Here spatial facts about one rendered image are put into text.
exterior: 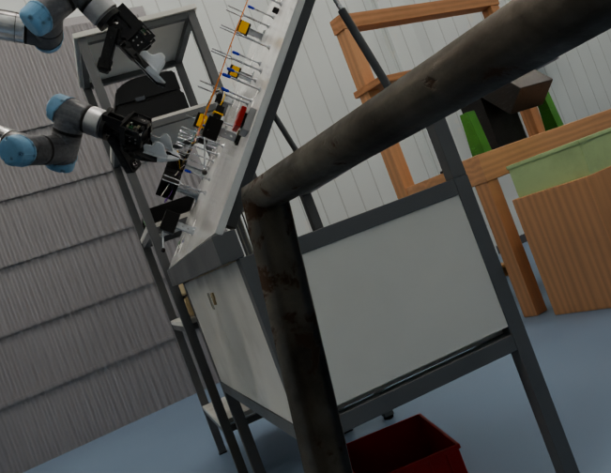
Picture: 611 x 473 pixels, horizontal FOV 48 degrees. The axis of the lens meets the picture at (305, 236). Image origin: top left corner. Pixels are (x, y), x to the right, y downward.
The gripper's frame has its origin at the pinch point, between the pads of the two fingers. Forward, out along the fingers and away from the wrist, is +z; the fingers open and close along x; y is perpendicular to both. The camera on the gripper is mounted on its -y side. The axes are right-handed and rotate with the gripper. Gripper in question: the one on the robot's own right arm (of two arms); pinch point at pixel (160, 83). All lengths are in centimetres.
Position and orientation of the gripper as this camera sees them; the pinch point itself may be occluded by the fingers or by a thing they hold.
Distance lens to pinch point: 180.6
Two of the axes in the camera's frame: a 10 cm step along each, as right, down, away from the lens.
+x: -2.0, -1.1, 9.7
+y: 7.1, -7.0, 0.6
